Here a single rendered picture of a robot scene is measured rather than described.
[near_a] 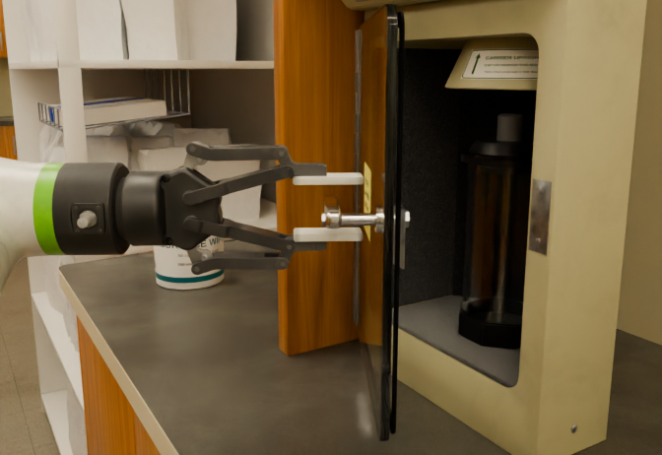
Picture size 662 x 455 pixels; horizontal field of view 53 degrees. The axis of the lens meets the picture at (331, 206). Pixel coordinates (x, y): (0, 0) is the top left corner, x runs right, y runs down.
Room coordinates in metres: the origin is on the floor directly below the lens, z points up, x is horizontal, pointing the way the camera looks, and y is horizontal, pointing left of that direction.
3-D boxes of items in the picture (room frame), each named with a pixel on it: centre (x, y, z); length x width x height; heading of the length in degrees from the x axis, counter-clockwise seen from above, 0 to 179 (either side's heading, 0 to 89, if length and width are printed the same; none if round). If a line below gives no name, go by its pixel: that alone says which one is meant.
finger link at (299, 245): (0.65, 0.03, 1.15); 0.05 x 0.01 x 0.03; 93
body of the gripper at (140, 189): (0.65, 0.16, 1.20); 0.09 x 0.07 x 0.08; 93
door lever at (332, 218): (0.63, -0.02, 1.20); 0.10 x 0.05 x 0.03; 2
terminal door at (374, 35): (0.70, -0.04, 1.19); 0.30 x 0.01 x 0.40; 2
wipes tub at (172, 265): (1.21, 0.27, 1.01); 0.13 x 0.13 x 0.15
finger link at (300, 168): (0.65, 0.03, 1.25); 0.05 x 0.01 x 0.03; 93
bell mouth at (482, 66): (0.77, -0.22, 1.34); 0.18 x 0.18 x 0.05
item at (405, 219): (0.60, -0.06, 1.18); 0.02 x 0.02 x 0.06; 2
